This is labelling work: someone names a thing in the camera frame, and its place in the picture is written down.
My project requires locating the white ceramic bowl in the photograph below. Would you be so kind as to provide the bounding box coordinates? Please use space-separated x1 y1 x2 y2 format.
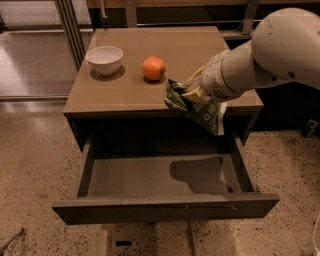
85 46 123 76

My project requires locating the brown cabinet with glass top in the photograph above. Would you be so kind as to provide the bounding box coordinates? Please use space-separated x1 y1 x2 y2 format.
64 26 263 147

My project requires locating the green jalapeno chip bag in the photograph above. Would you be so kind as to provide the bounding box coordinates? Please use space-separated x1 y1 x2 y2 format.
164 79 226 136

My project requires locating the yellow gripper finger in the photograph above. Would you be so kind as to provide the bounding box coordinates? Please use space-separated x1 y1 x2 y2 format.
186 66 205 83
182 86 211 104

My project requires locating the black object on floor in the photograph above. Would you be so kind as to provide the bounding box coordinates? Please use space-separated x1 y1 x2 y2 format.
301 119 319 138

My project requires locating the open grey top drawer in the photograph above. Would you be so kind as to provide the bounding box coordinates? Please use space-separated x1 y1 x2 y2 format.
52 135 279 225

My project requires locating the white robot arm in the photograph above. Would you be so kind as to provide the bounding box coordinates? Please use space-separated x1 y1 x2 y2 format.
183 8 320 104

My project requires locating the orange fruit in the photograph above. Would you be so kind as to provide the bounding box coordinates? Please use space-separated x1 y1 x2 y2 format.
142 56 166 81

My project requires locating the white cable on floor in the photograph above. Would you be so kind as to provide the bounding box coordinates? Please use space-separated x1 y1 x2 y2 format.
311 211 320 256

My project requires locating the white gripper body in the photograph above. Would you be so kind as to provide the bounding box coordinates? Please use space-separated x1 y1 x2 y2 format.
199 50 241 102

